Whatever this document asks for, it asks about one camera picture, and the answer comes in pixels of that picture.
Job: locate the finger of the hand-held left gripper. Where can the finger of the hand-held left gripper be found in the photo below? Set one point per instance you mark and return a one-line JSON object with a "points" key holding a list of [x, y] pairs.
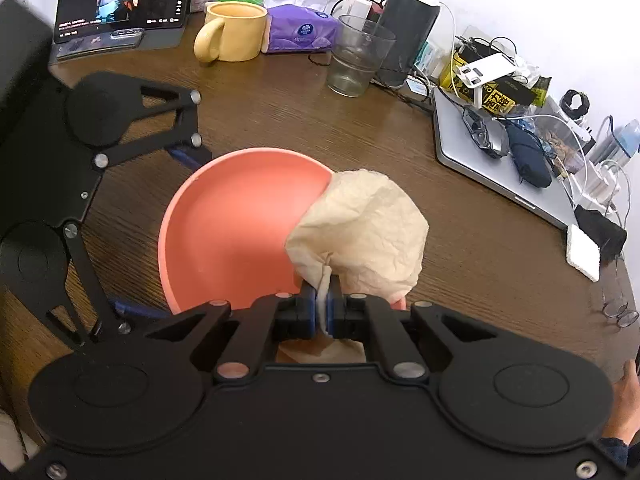
{"points": [[192, 157], [140, 311]]}

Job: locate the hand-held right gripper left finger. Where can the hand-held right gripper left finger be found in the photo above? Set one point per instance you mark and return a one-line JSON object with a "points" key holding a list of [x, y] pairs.
{"points": [[311, 312]]}

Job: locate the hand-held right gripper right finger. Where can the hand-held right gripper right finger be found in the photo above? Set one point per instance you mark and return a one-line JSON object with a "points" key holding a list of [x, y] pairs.
{"points": [[331, 310]]}

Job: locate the pink footed bowl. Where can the pink footed bowl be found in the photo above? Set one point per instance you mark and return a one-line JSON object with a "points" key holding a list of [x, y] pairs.
{"points": [[235, 225]]}

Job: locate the beige paper towel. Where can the beige paper towel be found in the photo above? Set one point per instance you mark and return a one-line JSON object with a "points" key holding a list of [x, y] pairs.
{"points": [[365, 225]]}

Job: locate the grey tablet stand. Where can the grey tablet stand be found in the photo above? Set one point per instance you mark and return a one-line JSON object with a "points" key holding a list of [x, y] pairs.
{"points": [[165, 35]]}

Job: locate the yellow mug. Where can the yellow mug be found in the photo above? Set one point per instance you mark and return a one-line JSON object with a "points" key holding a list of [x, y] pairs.
{"points": [[240, 32]]}

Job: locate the purple tissue pack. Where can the purple tissue pack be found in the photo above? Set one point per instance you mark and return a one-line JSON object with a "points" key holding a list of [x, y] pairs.
{"points": [[300, 32]]}

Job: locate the light fabric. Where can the light fabric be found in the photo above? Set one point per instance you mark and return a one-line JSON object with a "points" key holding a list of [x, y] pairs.
{"points": [[10, 440]]}

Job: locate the clear glass cup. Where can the clear glass cup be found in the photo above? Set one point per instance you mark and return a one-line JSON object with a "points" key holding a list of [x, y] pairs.
{"points": [[357, 60]]}

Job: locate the silver laptop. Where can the silver laptop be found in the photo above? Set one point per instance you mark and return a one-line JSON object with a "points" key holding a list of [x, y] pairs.
{"points": [[480, 175]]}

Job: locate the small white box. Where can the small white box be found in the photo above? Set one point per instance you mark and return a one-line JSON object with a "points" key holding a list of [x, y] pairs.
{"points": [[362, 7]]}

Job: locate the grey computer mouse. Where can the grey computer mouse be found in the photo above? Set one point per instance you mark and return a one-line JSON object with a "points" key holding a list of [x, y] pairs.
{"points": [[492, 135]]}

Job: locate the black cylinder speaker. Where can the black cylinder speaker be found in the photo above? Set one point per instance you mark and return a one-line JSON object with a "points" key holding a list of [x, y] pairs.
{"points": [[407, 30]]}

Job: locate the dark blue pouch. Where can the dark blue pouch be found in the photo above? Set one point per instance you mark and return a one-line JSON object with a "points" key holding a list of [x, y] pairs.
{"points": [[530, 157]]}

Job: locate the white square pad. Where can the white square pad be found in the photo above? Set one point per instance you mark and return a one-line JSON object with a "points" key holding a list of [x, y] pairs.
{"points": [[584, 252]]}

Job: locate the clear container of nuts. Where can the clear container of nuts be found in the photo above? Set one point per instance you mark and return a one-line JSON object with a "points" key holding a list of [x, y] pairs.
{"points": [[562, 152]]}

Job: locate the black cloth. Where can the black cloth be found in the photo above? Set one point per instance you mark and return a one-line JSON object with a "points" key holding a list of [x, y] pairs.
{"points": [[600, 230]]}

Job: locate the yellow black box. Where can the yellow black box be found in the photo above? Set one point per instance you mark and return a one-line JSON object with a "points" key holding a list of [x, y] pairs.
{"points": [[520, 92]]}

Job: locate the white phone stand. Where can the white phone stand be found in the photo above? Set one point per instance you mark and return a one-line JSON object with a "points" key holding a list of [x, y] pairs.
{"points": [[492, 67]]}

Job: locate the eyeglasses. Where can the eyeglasses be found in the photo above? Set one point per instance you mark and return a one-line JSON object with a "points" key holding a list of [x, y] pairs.
{"points": [[627, 317]]}

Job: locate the white charger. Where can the white charger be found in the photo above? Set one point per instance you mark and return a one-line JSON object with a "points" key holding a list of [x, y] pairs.
{"points": [[600, 185]]}

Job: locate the white power strip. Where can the white power strip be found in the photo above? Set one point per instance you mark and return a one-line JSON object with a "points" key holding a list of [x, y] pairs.
{"points": [[580, 130]]}

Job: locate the black smartwatch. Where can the black smartwatch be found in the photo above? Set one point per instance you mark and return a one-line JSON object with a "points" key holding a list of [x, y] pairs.
{"points": [[575, 105]]}

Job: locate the blue water bottle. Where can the blue water bottle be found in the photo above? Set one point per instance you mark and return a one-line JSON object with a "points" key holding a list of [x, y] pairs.
{"points": [[627, 140]]}

